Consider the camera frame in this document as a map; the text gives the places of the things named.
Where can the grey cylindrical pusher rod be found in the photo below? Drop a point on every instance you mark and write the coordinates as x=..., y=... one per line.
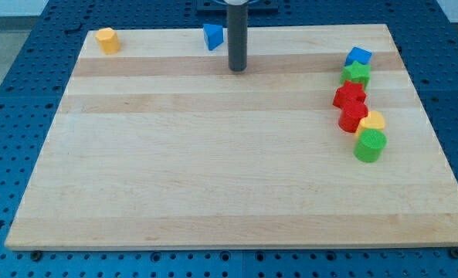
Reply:
x=237, y=17

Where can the blue triangle block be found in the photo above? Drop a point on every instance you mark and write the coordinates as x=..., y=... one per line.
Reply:
x=213, y=36

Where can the blue cube block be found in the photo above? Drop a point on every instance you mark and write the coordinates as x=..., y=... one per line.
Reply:
x=359, y=55

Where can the yellow hexagon block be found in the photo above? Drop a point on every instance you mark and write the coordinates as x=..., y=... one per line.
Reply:
x=107, y=40

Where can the green star block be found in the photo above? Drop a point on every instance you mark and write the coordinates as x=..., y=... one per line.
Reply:
x=356, y=73

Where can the red star block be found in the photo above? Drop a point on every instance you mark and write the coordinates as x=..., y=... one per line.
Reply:
x=349, y=91

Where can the light wooden board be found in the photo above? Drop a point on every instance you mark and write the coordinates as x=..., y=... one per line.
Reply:
x=161, y=146

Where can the red cylinder block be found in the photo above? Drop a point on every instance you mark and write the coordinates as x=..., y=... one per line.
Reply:
x=351, y=114

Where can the yellow heart block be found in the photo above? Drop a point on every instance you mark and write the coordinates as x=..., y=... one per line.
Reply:
x=374, y=120

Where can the green cylinder block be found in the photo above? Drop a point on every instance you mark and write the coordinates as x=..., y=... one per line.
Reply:
x=370, y=145

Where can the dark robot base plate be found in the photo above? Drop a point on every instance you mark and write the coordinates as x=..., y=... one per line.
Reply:
x=219, y=6

